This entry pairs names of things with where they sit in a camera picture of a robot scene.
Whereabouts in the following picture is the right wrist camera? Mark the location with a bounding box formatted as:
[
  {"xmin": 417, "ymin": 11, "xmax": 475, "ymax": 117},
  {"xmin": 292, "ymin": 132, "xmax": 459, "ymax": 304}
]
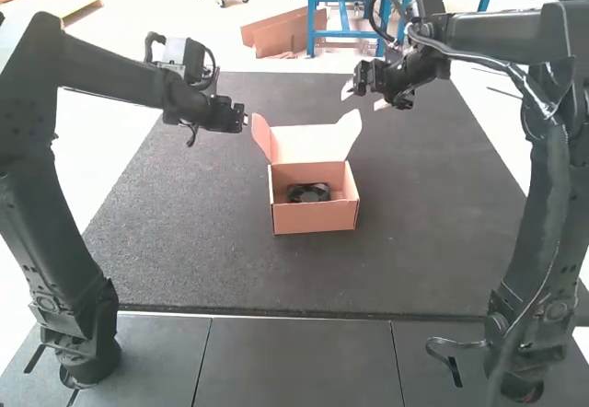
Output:
[{"xmin": 411, "ymin": 0, "xmax": 447, "ymax": 18}]

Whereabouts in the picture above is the brown cardboard sheet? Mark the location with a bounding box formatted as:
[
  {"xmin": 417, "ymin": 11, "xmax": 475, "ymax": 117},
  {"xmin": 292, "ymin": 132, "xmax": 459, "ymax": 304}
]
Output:
[{"xmin": 239, "ymin": 5, "xmax": 329, "ymax": 60}]

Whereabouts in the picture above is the dark base panel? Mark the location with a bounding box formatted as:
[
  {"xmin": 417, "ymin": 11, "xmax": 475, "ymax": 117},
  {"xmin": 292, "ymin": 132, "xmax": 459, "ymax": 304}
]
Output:
[
  {"xmin": 0, "ymin": 313, "xmax": 214, "ymax": 407},
  {"xmin": 389, "ymin": 320, "xmax": 589, "ymax": 407},
  {"xmin": 190, "ymin": 317, "xmax": 407, "ymax": 407}
]

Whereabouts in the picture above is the black mat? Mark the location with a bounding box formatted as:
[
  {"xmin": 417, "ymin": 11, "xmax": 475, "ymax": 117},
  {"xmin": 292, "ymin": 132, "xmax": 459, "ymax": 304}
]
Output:
[{"xmin": 80, "ymin": 71, "xmax": 530, "ymax": 321}]

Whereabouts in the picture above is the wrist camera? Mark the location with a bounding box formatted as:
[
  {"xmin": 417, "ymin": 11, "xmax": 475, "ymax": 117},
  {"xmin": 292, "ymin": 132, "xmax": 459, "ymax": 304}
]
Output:
[
  {"xmin": 156, "ymin": 36, "xmax": 208, "ymax": 81},
  {"xmin": 411, "ymin": 0, "xmax": 447, "ymax": 18}
]

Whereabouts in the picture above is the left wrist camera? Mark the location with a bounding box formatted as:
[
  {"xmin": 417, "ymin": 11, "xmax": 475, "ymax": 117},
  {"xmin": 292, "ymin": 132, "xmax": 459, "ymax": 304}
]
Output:
[{"xmin": 156, "ymin": 36, "xmax": 208, "ymax": 81}]

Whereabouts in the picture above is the cardboard box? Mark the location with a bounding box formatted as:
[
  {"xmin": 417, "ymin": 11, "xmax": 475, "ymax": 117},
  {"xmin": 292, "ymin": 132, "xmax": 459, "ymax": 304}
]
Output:
[{"xmin": 250, "ymin": 108, "xmax": 364, "ymax": 237}]

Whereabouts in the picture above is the black square fan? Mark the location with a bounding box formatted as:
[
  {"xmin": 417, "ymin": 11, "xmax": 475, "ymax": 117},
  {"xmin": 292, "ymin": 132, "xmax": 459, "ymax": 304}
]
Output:
[{"xmin": 285, "ymin": 182, "xmax": 332, "ymax": 204}]

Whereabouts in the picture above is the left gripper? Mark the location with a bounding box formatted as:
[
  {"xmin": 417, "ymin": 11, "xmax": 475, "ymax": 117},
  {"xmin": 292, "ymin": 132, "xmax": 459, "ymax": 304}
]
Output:
[{"xmin": 201, "ymin": 95, "xmax": 247, "ymax": 134}]

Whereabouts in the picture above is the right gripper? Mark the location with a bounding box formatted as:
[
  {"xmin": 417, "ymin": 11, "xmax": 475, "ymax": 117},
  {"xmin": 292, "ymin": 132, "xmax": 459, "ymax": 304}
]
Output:
[{"xmin": 341, "ymin": 56, "xmax": 418, "ymax": 113}]

